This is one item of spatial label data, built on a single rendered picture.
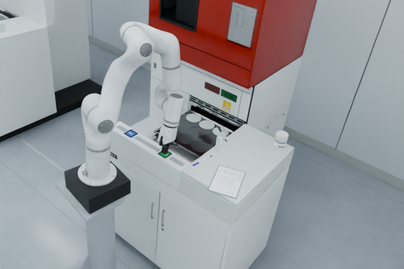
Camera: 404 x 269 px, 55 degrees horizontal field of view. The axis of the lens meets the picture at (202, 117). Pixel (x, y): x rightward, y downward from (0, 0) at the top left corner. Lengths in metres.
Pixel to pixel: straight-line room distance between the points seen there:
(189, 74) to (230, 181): 0.88
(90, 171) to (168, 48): 0.72
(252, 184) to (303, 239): 1.25
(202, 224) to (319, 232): 1.37
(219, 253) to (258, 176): 0.46
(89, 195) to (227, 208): 0.66
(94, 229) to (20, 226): 1.00
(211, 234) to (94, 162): 0.71
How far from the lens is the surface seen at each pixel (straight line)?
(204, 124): 2.49
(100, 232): 2.27
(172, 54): 1.77
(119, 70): 1.71
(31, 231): 3.10
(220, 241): 2.12
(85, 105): 1.85
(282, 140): 2.24
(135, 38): 1.64
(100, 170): 1.98
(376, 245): 3.40
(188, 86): 2.62
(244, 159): 2.15
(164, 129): 2.00
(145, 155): 2.16
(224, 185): 1.96
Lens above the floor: 2.29
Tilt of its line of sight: 33 degrees down
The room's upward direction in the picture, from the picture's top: 7 degrees clockwise
